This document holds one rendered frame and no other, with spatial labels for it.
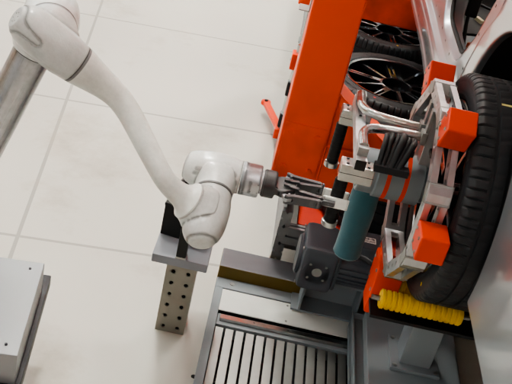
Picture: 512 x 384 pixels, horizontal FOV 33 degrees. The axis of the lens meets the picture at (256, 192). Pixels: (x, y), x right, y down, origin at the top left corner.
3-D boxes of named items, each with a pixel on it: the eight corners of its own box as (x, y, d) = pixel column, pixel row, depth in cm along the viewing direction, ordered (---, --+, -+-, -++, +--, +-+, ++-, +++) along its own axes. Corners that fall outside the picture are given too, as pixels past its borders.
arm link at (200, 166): (241, 175, 237) (232, 212, 229) (185, 162, 237) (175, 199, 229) (246, 149, 229) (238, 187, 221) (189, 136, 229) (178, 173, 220)
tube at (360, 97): (423, 138, 239) (435, 104, 234) (355, 123, 239) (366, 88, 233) (418, 112, 254) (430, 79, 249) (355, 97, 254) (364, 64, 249)
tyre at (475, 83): (552, 301, 205) (580, 51, 223) (455, 279, 204) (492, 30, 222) (464, 330, 268) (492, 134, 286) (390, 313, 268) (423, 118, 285)
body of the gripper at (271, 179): (260, 186, 236) (292, 193, 236) (257, 202, 228) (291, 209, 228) (265, 162, 232) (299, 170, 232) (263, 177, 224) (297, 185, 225)
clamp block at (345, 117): (367, 131, 254) (372, 115, 252) (337, 124, 254) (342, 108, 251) (367, 123, 259) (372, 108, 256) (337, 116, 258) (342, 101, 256)
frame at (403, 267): (408, 317, 235) (474, 143, 208) (384, 312, 235) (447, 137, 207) (398, 213, 282) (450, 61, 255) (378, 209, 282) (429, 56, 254)
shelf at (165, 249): (206, 273, 259) (207, 265, 258) (151, 260, 259) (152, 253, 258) (223, 201, 297) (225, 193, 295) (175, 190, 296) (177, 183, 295)
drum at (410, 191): (425, 217, 242) (440, 174, 235) (351, 200, 242) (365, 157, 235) (421, 192, 254) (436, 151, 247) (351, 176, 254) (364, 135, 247)
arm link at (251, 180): (235, 200, 228) (257, 205, 228) (242, 171, 224) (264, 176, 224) (239, 183, 236) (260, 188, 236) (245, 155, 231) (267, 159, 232)
